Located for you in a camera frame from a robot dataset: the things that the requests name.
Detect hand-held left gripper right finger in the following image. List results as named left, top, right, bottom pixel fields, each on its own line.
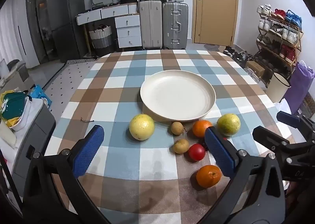
left=199, top=127, right=287, bottom=224

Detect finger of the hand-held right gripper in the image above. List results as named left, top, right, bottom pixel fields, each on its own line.
left=253, top=125, right=296, bottom=152
left=276, top=111, right=311, bottom=132

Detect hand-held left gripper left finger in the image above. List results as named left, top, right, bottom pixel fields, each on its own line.
left=23, top=125, right=110, bottom=224

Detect red plum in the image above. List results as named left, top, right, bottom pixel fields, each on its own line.
left=188, top=144, right=206, bottom=161

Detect mandarin orange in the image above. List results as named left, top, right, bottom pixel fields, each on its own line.
left=192, top=120, right=213, bottom=138
left=196, top=165, right=222, bottom=188

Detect green-yellow guava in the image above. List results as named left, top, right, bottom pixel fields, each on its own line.
left=217, top=113, right=241, bottom=137

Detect small brown longan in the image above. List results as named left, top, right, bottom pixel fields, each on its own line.
left=171, top=121, right=184, bottom=136
left=173, top=139, right=190, bottom=154

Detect yellow speckled guava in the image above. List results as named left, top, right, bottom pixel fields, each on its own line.
left=129, top=114, right=155, bottom=141

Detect cream round plate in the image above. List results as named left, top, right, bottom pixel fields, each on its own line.
left=140, top=70, right=216, bottom=121

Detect white trash bin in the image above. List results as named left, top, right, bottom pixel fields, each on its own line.
left=266, top=72, right=291, bottom=103

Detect purple bag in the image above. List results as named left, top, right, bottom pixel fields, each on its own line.
left=283, top=61, right=315, bottom=116

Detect checked tablecloth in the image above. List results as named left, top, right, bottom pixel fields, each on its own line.
left=43, top=49, right=296, bottom=224

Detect grey storage cart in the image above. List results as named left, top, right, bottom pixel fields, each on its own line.
left=11, top=106, right=57, bottom=191

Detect brown cardboard box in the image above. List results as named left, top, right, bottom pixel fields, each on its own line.
left=246, top=61, right=265, bottom=78

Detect white plastic basket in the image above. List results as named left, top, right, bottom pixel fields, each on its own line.
left=10, top=98, right=44, bottom=131

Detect wooden shoe rack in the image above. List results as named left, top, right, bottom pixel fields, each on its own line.
left=255, top=8, right=304, bottom=86

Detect blue cartoon tissue pack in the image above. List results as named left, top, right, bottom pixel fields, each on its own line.
left=28, top=85, right=53, bottom=110

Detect dotted grey rug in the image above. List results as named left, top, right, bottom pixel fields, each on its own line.
left=43, top=58, right=101, bottom=116

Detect heap of dark shoes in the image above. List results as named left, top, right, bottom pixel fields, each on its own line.
left=223, top=46, right=255, bottom=63

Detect yellow cloth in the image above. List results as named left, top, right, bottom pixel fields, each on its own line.
left=0, top=118, right=18, bottom=129

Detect teal food containers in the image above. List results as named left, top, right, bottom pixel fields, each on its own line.
left=0, top=92, right=29, bottom=119

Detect grey white woven basket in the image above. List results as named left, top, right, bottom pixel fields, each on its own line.
left=89, top=25, right=113, bottom=56

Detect white three-drawer cabinet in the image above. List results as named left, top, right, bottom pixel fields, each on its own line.
left=115, top=14, right=142, bottom=48

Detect wooden door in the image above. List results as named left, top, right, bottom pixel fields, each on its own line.
left=193, top=0, right=239, bottom=47

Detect dark glass cabinet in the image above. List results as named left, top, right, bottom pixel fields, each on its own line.
left=25, top=0, right=53, bottom=69

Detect silver suitcase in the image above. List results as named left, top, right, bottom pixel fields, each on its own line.
left=162, top=2, right=189, bottom=50

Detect grey refrigerator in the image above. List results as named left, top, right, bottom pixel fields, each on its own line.
left=46, top=0, right=87, bottom=63

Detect white curtain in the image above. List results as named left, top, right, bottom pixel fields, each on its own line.
left=0, top=0, right=29, bottom=77

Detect white desk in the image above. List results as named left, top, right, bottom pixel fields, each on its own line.
left=76, top=3, right=142, bottom=26

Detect beige suitcase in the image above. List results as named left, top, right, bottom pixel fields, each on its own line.
left=139, top=0, right=163, bottom=49

